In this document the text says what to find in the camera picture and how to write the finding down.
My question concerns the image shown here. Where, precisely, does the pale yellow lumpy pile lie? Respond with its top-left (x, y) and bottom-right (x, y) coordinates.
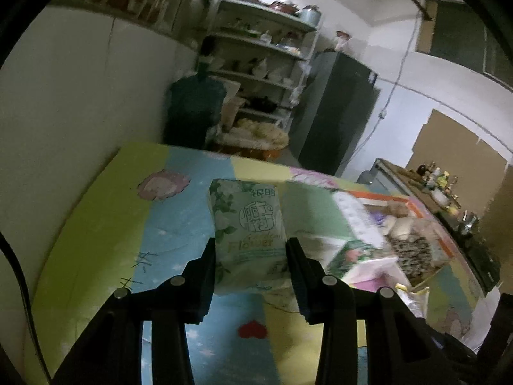
top-left (234, 118), bottom-right (290, 145)

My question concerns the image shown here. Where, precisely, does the large floral tissue pack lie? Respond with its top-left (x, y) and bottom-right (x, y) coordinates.
top-left (325, 190), bottom-right (398, 282)

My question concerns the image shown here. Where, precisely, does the colourful cartoon printed bed sheet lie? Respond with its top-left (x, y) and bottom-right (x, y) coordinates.
top-left (30, 140), bottom-right (482, 385)

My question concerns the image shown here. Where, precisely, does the translucent plastic container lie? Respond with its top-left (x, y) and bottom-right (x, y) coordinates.
top-left (222, 96), bottom-right (245, 132)

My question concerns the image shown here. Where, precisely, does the orange rimmed cardboard box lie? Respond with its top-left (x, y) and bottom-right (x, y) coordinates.
top-left (352, 192), bottom-right (458, 290)

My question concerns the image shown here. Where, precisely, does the row of small jars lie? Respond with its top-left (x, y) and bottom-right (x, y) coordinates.
top-left (224, 23), bottom-right (302, 56)

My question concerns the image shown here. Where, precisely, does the black cable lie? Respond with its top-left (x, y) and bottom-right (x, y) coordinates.
top-left (0, 233), bottom-right (41, 330)

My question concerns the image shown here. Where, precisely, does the group of condiment bottles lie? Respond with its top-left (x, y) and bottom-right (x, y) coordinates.
top-left (416, 162), bottom-right (460, 193)

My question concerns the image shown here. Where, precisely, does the row of white bowls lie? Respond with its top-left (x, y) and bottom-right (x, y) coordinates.
top-left (216, 56), bottom-right (296, 88)

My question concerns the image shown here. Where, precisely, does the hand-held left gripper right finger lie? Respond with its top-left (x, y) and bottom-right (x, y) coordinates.
top-left (286, 237), bottom-right (445, 385)

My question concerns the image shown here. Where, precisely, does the kitchen counter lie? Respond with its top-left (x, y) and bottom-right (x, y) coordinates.
top-left (370, 158), bottom-right (502, 290)

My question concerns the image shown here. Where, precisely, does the cardboard sheet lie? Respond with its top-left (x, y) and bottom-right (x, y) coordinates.
top-left (404, 108), bottom-right (513, 226)

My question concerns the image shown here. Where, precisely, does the peach fluffy plush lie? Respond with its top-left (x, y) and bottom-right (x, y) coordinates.
top-left (386, 203), bottom-right (412, 219)

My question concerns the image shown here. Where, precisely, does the cream teddy bear plush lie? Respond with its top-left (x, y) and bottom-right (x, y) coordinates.
top-left (390, 217), bottom-right (420, 238)

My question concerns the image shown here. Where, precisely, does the leopard print cloth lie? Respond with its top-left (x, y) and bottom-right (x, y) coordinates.
top-left (390, 234), bottom-right (434, 278)

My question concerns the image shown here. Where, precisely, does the white metal shelf rack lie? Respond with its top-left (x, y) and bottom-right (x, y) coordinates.
top-left (206, 0), bottom-right (322, 134)

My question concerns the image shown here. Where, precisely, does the dark grey fridge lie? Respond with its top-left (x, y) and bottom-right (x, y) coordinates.
top-left (296, 50), bottom-right (380, 178)

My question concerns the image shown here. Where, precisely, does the white wall cable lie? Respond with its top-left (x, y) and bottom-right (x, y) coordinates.
top-left (340, 11), bottom-right (422, 174)

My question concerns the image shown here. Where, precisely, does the black wok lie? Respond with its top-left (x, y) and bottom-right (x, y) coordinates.
top-left (248, 96), bottom-right (280, 113)

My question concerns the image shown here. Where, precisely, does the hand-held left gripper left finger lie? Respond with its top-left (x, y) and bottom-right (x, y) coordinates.
top-left (52, 237), bottom-right (217, 385)

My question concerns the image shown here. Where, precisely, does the small shiny metal object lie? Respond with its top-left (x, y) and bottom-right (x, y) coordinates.
top-left (458, 210), bottom-right (480, 236)

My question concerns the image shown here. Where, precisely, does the pale blue kettle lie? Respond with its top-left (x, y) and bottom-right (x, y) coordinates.
top-left (300, 4), bottom-right (324, 25)

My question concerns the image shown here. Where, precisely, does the green screened window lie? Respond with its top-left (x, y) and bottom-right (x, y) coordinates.
top-left (416, 0), bottom-right (513, 90)

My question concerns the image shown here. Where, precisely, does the orange stool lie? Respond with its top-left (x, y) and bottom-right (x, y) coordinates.
top-left (240, 148), bottom-right (282, 162)

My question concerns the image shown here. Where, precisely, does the black stove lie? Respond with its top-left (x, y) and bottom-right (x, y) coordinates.
top-left (436, 208), bottom-right (502, 294)

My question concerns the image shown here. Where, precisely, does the small white tissue pack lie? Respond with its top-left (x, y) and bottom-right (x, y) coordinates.
top-left (207, 178), bottom-right (290, 294)

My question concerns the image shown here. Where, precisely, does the dark green water jug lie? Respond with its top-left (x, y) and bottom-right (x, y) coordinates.
top-left (164, 39), bottom-right (228, 150)

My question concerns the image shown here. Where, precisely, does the pale green cardboard box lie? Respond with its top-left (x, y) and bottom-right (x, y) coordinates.
top-left (281, 182), bottom-right (362, 250)

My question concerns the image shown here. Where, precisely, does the round woven tray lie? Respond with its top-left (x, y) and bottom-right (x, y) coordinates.
top-left (214, 132), bottom-right (290, 154)

